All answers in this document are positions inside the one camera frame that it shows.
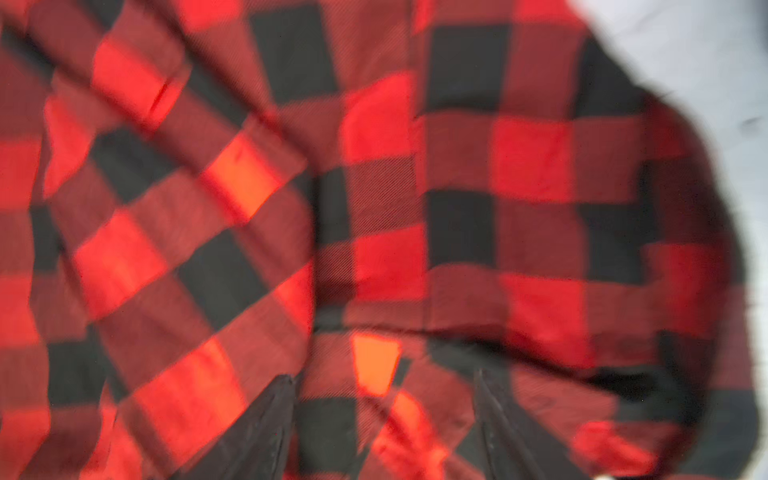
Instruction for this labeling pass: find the red black plaid shirt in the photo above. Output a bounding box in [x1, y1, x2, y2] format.
[1, 1, 759, 479]

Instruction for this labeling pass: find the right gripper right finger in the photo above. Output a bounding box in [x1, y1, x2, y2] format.
[473, 370, 590, 480]

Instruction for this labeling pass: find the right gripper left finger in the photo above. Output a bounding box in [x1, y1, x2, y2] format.
[171, 374, 297, 479]

